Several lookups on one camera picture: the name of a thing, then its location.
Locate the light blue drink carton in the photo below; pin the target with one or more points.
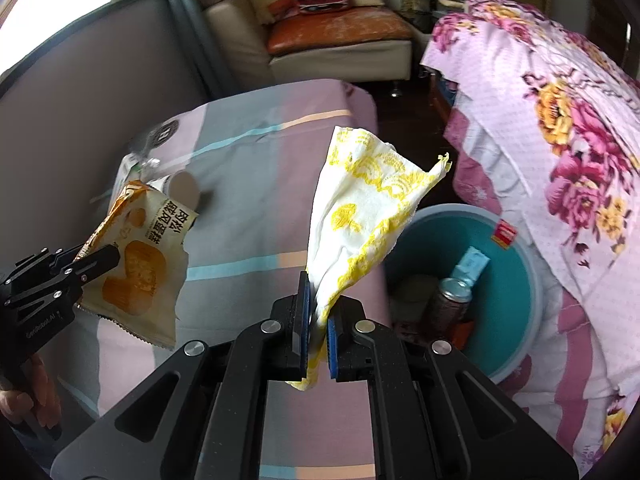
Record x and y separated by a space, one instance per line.
472 265

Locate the cream leather sofa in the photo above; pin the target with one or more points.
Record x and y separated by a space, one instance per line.
240 35

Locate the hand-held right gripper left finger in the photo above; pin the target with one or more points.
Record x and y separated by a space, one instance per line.
302 310

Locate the orange seat cushion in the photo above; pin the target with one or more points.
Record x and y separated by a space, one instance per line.
340 30

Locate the clear plastic bottle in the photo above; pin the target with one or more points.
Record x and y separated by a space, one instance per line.
160 142

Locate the yellow patterned paper towel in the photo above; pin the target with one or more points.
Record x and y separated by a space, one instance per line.
360 210

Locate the teal round trash bin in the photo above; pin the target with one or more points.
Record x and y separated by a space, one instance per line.
510 300

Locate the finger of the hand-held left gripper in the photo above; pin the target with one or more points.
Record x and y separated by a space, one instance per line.
67 254
97 262

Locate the orange white snack packet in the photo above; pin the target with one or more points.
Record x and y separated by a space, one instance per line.
145 270

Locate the green white packet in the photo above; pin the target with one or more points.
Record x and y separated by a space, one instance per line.
126 170

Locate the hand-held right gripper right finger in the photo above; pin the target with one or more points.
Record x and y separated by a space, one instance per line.
332 342

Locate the pink floral bedsheet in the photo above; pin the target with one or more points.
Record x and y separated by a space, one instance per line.
575 135

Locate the small orange packet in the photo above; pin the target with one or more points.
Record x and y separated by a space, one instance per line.
462 332

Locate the red drink can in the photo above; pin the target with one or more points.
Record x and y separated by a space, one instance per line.
445 310

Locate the striped pink grey tablecloth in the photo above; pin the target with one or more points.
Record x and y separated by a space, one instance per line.
240 170

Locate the person's left hand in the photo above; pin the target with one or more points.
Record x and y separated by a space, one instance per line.
47 395

